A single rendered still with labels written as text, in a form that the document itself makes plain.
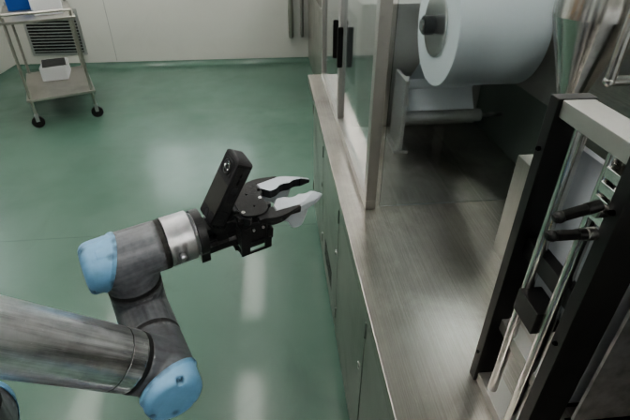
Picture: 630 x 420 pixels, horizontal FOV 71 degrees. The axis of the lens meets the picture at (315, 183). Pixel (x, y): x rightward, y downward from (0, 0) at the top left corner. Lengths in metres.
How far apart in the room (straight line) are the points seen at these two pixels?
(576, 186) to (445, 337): 0.46
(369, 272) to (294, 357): 1.02
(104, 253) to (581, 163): 0.61
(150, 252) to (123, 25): 5.36
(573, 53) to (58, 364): 0.90
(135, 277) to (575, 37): 0.81
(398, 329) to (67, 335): 0.63
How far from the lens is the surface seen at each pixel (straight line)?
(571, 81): 0.97
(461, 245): 1.20
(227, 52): 5.78
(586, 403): 0.91
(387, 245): 1.16
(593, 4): 0.90
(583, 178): 0.63
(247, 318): 2.19
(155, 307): 0.69
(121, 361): 0.58
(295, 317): 2.17
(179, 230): 0.65
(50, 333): 0.54
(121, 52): 6.03
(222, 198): 0.65
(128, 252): 0.65
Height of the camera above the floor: 1.63
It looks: 32 degrees down
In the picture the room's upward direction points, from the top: straight up
